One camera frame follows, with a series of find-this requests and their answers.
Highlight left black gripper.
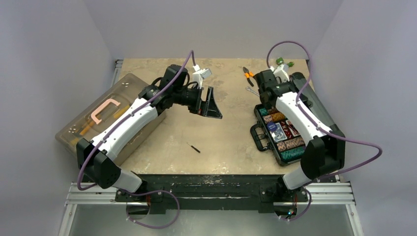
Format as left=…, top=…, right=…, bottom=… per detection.
left=173, top=85, right=222, bottom=118

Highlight black foam-lined poker case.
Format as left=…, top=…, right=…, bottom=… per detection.
left=250, top=71, right=346, bottom=181

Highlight red playing card deck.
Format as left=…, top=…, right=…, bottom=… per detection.
left=286, top=120, right=300, bottom=137

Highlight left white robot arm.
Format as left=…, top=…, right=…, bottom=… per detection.
left=76, top=64, right=222, bottom=201

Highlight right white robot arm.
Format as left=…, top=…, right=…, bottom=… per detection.
left=254, top=69, right=345, bottom=200

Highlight silver wrench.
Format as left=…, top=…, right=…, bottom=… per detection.
left=245, top=87, right=259, bottom=96

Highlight green blue chip stack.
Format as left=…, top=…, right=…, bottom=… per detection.
left=259, top=108, right=268, bottom=117

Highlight orange black pliers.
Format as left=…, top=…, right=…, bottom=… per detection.
left=242, top=66, right=254, bottom=87

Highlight green plastic toy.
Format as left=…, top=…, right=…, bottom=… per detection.
left=275, top=57, right=294, bottom=67

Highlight yellow red chip stack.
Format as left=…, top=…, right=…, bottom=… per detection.
left=271, top=112, right=286, bottom=122

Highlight orange blue chip stack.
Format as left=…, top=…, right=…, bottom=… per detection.
left=263, top=115, right=273, bottom=124

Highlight blue small blind button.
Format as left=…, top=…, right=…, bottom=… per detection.
left=266, top=121, right=277, bottom=132

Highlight small black screwdriver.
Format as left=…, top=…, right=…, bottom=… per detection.
left=187, top=143, right=201, bottom=153

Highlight blue playing card deck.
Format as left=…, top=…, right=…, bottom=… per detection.
left=270, top=123, right=288, bottom=143

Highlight orange blue lower chip row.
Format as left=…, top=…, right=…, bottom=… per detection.
left=277, top=137, right=305, bottom=152

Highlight teal poker chip row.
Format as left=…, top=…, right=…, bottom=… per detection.
left=280, top=146, right=305, bottom=162

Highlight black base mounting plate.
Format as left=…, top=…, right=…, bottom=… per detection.
left=111, top=174, right=318, bottom=216

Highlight translucent brown tool box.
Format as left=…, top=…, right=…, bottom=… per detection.
left=55, top=73, right=148, bottom=158

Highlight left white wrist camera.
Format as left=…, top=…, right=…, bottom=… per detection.
left=192, top=65, right=212, bottom=89

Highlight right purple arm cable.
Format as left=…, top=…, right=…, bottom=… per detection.
left=266, top=41, right=383, bottom=222

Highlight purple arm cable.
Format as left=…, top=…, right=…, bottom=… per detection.
left=77, top=50, right=195, bottom=230
left=266, top=41, right=383, bottom=222

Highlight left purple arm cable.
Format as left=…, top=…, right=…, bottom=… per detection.
left=77, top=50, right=195, bottom=230

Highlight aluminium frame rail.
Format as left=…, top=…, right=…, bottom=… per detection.
left=59, top=182, right=364, bottom=236

